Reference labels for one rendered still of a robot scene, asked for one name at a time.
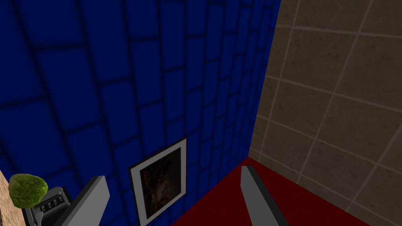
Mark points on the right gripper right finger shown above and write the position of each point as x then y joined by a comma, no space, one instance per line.
259,201

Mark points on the green lettuce head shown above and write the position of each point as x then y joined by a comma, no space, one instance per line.
27,190

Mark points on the grey toaster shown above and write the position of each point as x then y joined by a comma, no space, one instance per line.
47,205

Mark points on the framed dark wall picture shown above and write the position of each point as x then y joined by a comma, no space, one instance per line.
160,180

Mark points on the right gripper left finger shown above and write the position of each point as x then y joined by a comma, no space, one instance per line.
84,204

